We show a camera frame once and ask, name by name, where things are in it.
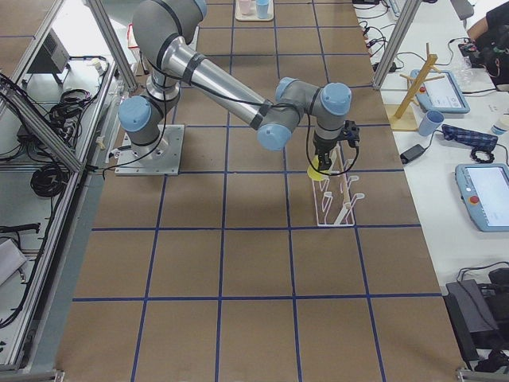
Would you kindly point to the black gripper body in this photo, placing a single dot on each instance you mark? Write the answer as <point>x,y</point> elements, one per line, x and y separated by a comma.
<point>322,149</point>

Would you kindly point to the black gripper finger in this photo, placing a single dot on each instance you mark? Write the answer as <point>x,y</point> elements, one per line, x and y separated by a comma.
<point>323,162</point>

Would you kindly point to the yellow plastic cup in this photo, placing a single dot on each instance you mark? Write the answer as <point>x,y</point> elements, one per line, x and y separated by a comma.
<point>314,173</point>

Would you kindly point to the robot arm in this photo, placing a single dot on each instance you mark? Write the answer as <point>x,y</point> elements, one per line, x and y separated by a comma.
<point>164,31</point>

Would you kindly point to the blue cup on desk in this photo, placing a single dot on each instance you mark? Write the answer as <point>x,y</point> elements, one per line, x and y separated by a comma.
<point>430,122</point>

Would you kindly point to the light blue cup far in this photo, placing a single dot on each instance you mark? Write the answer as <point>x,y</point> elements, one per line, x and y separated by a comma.
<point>262,8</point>

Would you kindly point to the pink plastic cup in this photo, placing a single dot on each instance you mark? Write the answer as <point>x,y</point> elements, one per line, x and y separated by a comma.
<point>244,6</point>

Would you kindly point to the white paper cup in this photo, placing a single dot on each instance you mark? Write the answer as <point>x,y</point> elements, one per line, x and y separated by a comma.
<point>501,126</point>

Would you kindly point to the wooden mug tree stand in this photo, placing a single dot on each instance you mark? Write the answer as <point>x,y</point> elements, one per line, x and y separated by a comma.
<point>401,117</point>

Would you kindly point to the black power adapter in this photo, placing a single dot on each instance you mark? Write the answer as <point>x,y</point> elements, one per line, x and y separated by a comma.
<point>412,153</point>

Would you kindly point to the blue teach pendant far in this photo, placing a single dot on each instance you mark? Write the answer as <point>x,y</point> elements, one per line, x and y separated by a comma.
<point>442,93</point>

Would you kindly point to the blue teach pendant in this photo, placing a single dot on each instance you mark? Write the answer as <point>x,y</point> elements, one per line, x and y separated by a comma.
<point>484,191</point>
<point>442,93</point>

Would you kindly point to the beige plastic tray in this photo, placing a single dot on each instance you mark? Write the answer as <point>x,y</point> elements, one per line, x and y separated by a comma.
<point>253,15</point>

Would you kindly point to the blue plaid cloth pouch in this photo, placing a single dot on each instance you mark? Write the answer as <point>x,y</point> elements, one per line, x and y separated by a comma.
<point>474,139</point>

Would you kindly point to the blue teach pendant near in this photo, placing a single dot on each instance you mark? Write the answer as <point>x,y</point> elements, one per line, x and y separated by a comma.
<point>484,191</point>

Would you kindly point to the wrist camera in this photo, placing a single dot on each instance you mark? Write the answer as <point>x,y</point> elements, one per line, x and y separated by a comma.
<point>350,134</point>

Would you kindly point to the white wire cup rack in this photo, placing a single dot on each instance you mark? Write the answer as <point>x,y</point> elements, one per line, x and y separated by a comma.
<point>333,199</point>

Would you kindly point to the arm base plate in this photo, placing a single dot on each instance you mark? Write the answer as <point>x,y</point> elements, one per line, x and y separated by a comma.
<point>160,158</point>

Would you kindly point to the aluminium frame post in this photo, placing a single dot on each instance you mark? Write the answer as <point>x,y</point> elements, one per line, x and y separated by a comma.
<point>403,23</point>

